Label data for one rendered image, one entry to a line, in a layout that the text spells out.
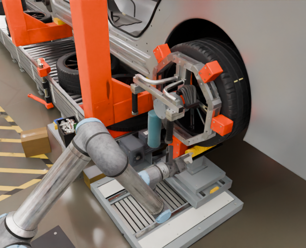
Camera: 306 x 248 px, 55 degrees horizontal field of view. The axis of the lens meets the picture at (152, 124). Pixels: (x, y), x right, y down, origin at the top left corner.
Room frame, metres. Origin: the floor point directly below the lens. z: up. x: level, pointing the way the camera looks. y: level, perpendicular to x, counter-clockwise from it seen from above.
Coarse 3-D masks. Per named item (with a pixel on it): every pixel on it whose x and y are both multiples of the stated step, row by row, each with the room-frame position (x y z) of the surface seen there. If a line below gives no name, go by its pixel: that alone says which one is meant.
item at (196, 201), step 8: (160, 160) 1.76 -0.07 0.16; (176, 184) 1.51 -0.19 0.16; (184, 184) 1.52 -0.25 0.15; (216, 184) 1.53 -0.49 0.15; (224, 184) 1.52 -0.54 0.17; (184, 192) 1.44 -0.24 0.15; (192, 192) 1.45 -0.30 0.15; (200, 192) 1.42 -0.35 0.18; (208, 192) 1.45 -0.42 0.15; (216, 192) 1.46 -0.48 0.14; (192, 200) 1.37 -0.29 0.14; (200, 200) 1.36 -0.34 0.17; (208, 200) 1.41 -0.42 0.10
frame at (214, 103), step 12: (168, 60) 1.62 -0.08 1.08; (180, 60) 1.54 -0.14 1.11; (192, 60) 1.52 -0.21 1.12; (156, 72) 1.71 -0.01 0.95; (204, 84) 1.38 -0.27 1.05; (204, 96) 1.37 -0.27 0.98; (216, 96) 1.36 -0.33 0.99; (216, 108) 1.33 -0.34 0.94; (180, 132) 1.55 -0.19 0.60; (204, 132) 1.33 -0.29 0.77; (192, 144) 1.40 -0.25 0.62
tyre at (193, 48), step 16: (176, 48) 1.70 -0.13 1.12; (192, 48) 1.59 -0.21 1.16; (208, 48) 1.57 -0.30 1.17; (224, 48) 1.59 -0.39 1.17; (224, 64) 1.47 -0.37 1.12; (240, 64) 1.51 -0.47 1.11; (224, 80) 1.39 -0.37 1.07; (240, 80) 1.43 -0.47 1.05; (224, 96) 1.37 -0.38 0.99; (240, 96) 1.38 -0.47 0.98; (224, 112) 1.35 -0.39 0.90; (240, 112) 1.37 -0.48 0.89; (240, 128) 1.42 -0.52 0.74; (208, 144) 1.41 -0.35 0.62
